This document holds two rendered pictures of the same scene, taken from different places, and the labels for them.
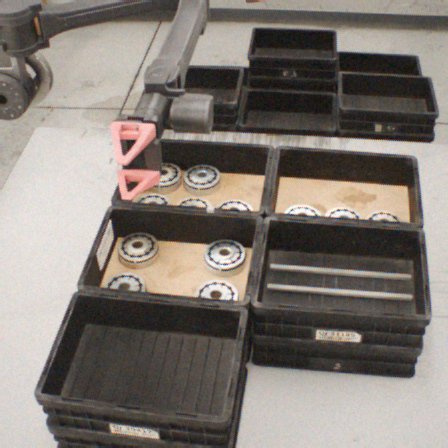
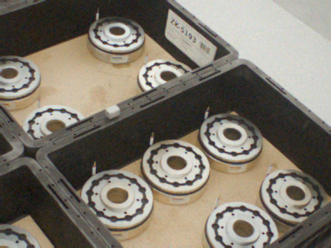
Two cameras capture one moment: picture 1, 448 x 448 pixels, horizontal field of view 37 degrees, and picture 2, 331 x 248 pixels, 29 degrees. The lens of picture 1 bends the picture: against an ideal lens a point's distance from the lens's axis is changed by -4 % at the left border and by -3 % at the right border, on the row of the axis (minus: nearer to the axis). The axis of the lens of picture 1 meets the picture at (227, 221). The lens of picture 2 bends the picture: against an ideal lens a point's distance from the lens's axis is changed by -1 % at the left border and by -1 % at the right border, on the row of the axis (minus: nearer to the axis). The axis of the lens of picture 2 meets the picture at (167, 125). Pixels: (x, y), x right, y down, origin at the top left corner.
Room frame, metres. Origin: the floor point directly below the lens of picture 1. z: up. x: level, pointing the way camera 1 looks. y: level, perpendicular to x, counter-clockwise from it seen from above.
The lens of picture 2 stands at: (1.73, -0.46, 1.56)
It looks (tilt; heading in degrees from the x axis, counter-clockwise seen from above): 45 degrees down; 123
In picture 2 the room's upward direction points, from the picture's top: 11 degrees clockwise
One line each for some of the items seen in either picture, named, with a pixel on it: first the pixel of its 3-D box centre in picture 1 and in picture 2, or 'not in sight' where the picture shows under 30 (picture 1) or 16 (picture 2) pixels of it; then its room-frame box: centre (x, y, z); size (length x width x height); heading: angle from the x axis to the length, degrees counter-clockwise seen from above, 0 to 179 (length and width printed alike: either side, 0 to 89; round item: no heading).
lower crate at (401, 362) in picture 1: (337, 312); not in sight; (1.11, -0.26, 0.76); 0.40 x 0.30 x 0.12; 80
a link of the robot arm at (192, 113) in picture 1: (179, 107); not in sight; (0.98, 0.07, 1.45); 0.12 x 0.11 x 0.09; 171
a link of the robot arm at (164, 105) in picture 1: (155, 115); not in sight; (0.96, 0.11, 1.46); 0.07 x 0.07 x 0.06; 81
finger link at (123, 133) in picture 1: (130, 152); not in sight; (0.83, 0.14, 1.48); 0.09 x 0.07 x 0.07; 171
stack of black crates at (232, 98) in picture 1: (195, 128); not in sight; (2.52, 0.12, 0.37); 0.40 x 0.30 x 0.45; 82
